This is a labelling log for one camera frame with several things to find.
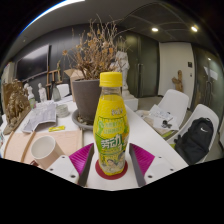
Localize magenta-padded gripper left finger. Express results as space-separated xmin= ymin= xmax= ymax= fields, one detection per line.
xmin=45 ymin=142 xmax=96 ymax=188

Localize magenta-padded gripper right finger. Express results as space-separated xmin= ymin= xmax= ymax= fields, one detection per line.
xmin=128 ymin=142 xmax=178 ymax=188

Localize yellow drink bottle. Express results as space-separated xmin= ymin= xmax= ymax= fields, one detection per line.
xmin=92 ymin=71 xmax=130 ymax=177

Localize white mug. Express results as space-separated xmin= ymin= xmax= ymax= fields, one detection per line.
xmin=29 ymin=134 xmax=66 ymax=170

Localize small yellow packet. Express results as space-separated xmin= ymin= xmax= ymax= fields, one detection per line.
xmin=48 ymin=125 xmax=66 ymax=133

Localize black backpack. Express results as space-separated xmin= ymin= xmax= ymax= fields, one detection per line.
xmin=173 ymin=116 xmax=215 ymax=166

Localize grey plant saucer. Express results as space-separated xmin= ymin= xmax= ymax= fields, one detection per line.
xmin=71 ymin=108 xmax=95 ymax=132

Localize white paper stack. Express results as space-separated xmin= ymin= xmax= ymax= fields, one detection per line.
xmin=143 ymin=104 xmax=180 ymax=136

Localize white round dish stack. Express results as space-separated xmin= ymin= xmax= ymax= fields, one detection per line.
xmin=55 ymin=103 xmax=71 ymax=119

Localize white chair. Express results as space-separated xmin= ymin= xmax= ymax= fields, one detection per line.
xmin=157 ymin=88 xmax=190 ymax=129
xmin=168 ymin=103 xmax=220 ymax=165
xmin=55 ymin=83 xmax=71 ymax=99

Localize dried plant in grey pot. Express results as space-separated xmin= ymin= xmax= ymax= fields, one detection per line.
xmin=61 ymin=14 xmax=124 ymax=123

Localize green-labelled spray bottle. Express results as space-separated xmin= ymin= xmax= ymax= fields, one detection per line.
xmin=27 ymin=88 xmax=37 ymax=110

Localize dark spray bottle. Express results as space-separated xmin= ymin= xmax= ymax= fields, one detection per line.
xmin=51 ymin=80 xmax=63 ymax=102

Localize small white plaster figures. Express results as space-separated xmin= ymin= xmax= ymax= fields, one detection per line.
xmin=22 ymin=82 xmax=48 ymax=103

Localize golden brown relief sculpture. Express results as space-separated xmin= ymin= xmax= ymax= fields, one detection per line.
xmin=1 ymin=78 xmax=33 ymax=136

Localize wooden figure sculpture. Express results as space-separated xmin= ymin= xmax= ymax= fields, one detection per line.
xmin=171 ymin=69 xmax=184 ymax=93

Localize wooden easel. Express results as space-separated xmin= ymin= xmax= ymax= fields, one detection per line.
xmin=45 ymin=68 xmax=64 ymax=101

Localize open cardboard box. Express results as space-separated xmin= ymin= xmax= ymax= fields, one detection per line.
xmin=63 ymin=68 xmax=84 ymax=103

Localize tall white plaster statue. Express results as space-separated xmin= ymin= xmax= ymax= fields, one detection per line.
xmin=114 ymin=50 xmax=139 ymax=112

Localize round ceiling spotlights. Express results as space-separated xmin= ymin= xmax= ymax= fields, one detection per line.
xmin=150 ymin=24 xmax=199 ymax=34

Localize long ceiling light strip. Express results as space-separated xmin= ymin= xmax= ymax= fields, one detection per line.
xmin=18 ymin=0 xmax=86 ymax=36

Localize black wall screen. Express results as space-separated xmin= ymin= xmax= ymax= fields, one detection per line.
xmin=15 ymin=44 xmax=52 ymax=82

